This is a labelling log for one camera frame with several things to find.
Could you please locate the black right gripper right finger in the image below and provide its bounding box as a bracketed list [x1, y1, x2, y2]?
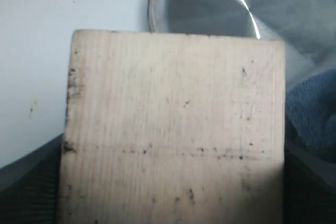
[283, 142, 335, 223]

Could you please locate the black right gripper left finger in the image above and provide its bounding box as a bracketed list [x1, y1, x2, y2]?
[1, 134, 63, 223]

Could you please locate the round stainless steel plate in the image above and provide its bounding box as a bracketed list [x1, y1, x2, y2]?
[146, 0, 336, 59]

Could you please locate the grey-blue fleece towel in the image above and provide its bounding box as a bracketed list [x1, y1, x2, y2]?
[285, 69, 335, 162]

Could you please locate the light wooden block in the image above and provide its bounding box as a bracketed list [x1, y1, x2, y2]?
[57, 30, 285, 223]

